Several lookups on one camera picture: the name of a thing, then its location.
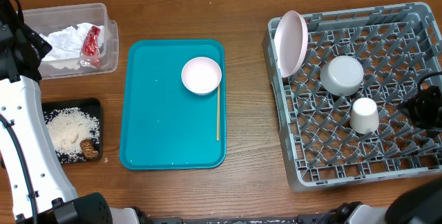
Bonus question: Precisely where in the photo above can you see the white napkin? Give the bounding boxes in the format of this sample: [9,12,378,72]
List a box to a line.
[40,23,105,70]

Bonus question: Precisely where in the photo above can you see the cream paper cup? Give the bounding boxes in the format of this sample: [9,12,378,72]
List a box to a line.
[349,97,379,134]

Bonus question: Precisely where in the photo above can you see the red snack wrapper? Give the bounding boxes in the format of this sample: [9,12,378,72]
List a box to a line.
[81,26,100,68]

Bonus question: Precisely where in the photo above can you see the grey bowl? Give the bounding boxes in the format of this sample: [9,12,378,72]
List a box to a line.
[320,55,364,96]

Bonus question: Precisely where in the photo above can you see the rice leftovers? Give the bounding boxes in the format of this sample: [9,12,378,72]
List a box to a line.
[44,107,100,164]

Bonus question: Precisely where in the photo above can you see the brown food piece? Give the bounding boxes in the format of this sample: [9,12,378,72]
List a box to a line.
[79,139,99,160]

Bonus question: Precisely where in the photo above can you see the pink plate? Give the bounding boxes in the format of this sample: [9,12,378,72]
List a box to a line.
[274,10,308,77]

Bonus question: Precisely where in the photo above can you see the pink bowl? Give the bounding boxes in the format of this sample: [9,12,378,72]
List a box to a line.
[181,57,222,95]

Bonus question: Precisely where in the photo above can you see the wooden chopstick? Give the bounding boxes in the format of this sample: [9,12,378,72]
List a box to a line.
[216,85,220,141]

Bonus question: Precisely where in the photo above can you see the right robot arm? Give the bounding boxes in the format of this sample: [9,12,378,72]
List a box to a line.
[321,86,441,224]

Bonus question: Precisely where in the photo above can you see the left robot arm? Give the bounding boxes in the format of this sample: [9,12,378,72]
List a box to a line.
[1,0,149,224]

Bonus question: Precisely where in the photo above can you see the grey dishwasher rack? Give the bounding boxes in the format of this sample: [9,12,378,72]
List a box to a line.
[262,2,441,192]

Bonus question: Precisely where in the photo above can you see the clear plastic bin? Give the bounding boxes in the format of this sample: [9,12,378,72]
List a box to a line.
[23,3,119,80]

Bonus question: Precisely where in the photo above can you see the black tray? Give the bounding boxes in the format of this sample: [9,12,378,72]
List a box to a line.
[42,97,103,162]

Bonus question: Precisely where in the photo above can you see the teal serving tray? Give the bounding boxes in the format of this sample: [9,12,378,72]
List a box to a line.
[119,39,227,170]

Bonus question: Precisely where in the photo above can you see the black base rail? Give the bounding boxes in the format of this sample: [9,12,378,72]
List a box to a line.
[141,214,330,224]

